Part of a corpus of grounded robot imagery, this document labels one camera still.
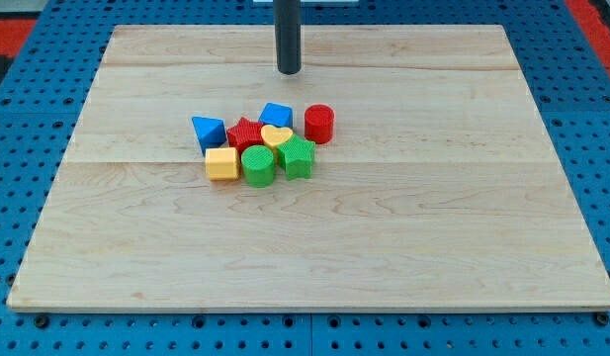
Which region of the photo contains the green star block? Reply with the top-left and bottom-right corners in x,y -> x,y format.
277,134 -> 315,180

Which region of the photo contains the red star block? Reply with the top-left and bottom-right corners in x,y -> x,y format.
226,117 -> 264,154

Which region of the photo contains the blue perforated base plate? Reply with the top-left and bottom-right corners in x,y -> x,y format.
0,0 -> 610,355

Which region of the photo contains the yellow cube block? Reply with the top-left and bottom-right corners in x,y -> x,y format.
205,147 -> 239,181

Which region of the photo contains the blue cube block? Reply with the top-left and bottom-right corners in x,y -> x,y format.
259,103 -> 293,129

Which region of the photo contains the wooden board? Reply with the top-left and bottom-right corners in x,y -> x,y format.
7,25 -> 610,313

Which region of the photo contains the blue triangle block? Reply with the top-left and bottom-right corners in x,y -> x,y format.
191,117 -> 226,155

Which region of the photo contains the red cylinder block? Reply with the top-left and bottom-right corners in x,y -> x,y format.
305,104 -> 335,144

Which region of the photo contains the yellow heart block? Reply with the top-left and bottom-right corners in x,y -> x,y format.
260,125 -> 294,151

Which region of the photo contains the green cylinder block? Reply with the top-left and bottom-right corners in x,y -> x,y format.
241,145 -> 275,188

